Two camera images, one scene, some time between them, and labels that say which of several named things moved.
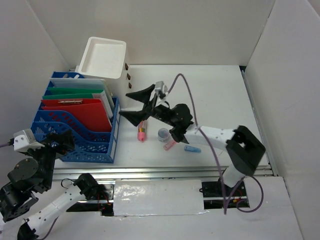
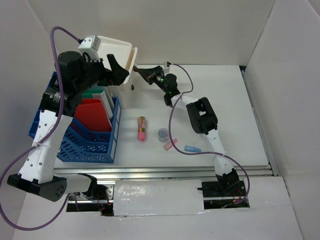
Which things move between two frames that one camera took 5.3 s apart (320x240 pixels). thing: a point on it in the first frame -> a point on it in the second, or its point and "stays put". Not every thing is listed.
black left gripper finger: x=57 y=137 -> x=117 y=77
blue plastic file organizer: x=90 y=146 stays put
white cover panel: x=134 y=198 stays put
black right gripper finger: x=136 y=117 -> x=148 y=78
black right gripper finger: x=143 y=95 -> x=147 y=72
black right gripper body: x=162 y=112 -> x=158 y=77
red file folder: x=90 y=113 stays put
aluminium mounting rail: x=148 y=172 stays put
